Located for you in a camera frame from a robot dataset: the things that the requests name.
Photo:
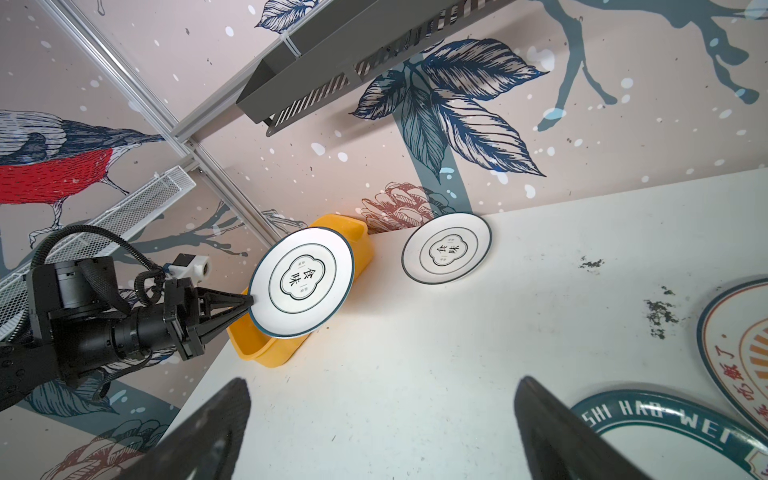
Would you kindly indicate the green rim lettered plate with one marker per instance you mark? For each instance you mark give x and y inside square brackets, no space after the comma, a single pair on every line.
[668,437]

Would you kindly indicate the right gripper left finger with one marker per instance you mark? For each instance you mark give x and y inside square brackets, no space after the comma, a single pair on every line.
[206,445]

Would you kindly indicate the white plate flower emblem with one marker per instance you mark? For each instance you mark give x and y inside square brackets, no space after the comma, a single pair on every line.
[301,283]
[446,248]

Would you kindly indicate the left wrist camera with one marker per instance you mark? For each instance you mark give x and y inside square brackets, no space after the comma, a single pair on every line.
[197,268]

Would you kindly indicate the yellow plastic bin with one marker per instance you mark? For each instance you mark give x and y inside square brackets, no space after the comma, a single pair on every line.
[250,344]

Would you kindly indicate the orange sunburst plate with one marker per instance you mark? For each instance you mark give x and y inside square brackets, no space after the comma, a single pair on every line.
[731,336]

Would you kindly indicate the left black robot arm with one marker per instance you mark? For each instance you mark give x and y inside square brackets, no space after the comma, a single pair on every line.
[78,325]

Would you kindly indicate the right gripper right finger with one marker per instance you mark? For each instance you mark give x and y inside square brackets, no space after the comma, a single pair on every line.
[558,445]

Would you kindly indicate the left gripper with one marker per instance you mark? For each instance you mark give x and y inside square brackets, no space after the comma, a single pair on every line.
[171,322]

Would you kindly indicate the black hanging wire basket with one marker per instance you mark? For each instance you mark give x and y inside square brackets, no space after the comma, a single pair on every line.
[341,45]

